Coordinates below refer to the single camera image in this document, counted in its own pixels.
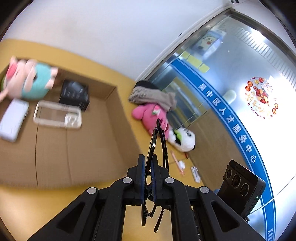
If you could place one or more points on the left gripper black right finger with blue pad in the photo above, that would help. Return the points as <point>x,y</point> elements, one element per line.
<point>197,213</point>

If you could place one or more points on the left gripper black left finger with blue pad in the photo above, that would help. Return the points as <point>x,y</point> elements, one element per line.
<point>97,214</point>

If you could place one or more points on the white clear phone case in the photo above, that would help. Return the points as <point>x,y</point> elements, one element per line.
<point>57,115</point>

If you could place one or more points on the small white packet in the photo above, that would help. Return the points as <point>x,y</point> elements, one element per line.
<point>195,174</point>

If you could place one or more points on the blue banner with characters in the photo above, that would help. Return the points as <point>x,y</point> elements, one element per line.
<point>239,134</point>

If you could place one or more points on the orange white pen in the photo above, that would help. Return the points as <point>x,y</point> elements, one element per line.
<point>180,164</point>

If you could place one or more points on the brown cardboard box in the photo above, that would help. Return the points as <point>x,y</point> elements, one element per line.
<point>101,150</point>

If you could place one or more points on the white panda plush toy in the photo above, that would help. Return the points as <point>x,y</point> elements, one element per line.
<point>182,139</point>

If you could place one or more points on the black small box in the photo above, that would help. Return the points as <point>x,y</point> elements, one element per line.
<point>75,94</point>

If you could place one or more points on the white rectangular box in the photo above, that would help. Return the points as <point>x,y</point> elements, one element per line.
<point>13,119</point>

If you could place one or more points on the grey beige cloth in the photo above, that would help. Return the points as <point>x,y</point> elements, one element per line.
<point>145,92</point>

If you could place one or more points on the red festive window sticker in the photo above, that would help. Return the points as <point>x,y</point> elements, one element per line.
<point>261,98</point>

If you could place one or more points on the pink pig plush toy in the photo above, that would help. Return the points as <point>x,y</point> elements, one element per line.
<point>28,79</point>

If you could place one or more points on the yellow sticky notes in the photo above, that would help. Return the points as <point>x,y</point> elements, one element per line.
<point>194,62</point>

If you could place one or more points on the cartoon poster on glass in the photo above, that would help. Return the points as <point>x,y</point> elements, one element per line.
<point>208,43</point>

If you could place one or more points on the black camera box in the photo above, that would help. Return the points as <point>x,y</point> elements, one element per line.
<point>241,189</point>

